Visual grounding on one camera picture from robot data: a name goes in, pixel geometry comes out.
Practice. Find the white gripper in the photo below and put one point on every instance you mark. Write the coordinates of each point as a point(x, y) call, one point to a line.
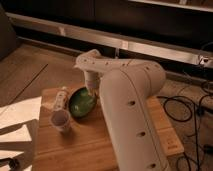
point(91, 82)

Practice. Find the white paper cup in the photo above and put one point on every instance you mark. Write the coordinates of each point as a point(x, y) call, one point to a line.
point(61, 121)

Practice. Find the metal shelf rail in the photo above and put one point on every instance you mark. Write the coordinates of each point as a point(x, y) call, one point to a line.
point(137, 45)

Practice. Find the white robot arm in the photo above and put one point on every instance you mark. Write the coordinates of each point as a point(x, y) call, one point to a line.
point(123, 85)

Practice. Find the green ceramic bowl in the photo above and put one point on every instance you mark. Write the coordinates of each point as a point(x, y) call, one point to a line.
point(81, 103)

